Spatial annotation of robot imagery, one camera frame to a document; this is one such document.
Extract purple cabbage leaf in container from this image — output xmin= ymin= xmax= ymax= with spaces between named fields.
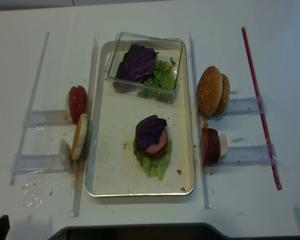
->
xmin=115 ymin=44 xmax=158 ymax=83

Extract clear holder lower right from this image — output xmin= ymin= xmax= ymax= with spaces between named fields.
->
xmin=217 ymin=144 xmax=278 ymax=166

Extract red meat patty stack right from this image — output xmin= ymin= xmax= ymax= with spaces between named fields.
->
xmin=201 ymin=128 xmax=221 ymax=165

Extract white pusher block lower left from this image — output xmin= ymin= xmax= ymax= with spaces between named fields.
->
xmin=58 ymin=139 xmax=72 ymax=167

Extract clear rail of tray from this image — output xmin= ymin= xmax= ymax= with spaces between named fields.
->
xmin=70 ymin=32 xmax=101 ymax=217
xmin=189 ymin=32 xmax=211 ymax=209

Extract sesame bun top front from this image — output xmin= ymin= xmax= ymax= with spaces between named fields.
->
xmin=196 ymin=66 xmax=222 ymax=116

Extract clear holder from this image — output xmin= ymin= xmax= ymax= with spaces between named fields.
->
xmin=10 ymin=154 xmax=72 ymax=175
xmin=223 ymin=97 xmax=266 ymax=116
xmin=22 ymin=110 xmax=73 ymax=128
xmin=217 ymin=144 xmax=278 ymax=166

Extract sesame bun top rear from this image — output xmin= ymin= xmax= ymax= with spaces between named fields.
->
xmin=211 ymin=73 xmax=230 ymax=117

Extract clear rail far left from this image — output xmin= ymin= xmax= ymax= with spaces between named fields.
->
xmin=10 ymin=31 xmax=50 ymax=186

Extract clear plastic container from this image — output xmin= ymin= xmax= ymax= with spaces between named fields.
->
xmin=105 ymin=32 xmax=184 ymax=103

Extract green lettuce under stack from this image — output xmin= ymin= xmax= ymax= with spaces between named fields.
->
xmin=133 ymin=136 xmax=172 ymax=181

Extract white metal tray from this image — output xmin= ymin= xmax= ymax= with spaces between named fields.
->
xmin=85 ymin=41 xmax=196 ymax=197

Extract clear holder upper right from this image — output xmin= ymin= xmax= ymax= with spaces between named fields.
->
xmin=223 ymin=97 xmax=266 ymax=116

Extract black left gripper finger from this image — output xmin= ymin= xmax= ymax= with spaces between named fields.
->
xmin=0 ymin=215 xmax=10 ymax=240

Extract bun bottom half left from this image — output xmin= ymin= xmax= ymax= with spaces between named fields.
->
xmin=71 ymin=113 xmax=88 ymax=161

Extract clear holder upper left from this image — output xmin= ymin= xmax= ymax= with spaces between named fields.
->
xmin=22 ymin=110 xmax=73 ymax=128

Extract clear holder lower left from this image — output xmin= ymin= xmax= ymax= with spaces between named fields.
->
xmin=10 ymin=154 xmax=72 ymax=175

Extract white cheese slice right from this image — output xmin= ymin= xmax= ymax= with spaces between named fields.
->
xmin=218 ymin=133 xmax=228 ymax=159

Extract red tomato slices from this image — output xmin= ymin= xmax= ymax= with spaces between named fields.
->
xmin=68 ymin=85 xmax=87 ymax=125

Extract clear rail right of tray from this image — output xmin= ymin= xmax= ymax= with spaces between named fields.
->
xmin=189 ymin=32 xmax=211 ymax=209

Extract red plastic rail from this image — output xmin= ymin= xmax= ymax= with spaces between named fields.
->
xmin=241 ymin=27 xmax=282 ymax=191

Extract pink meat patty slices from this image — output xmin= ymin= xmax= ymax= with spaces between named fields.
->
xmin=143 ymin=130 xmax=168 ymax=158

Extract sesame bun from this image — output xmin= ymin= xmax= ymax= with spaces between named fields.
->
xmin=196 ymin=66 xmax=222 ymax=116
xmin=211 ymin=73 xmax=230 ymax=117

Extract green lettuce in container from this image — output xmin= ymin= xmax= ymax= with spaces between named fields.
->
xmin=137 ymin=57 xmax=176 ymax=103

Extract clear rail left of tray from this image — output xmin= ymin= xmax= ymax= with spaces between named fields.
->
xmin=70 ymin=32 xmax=101 ymax=217

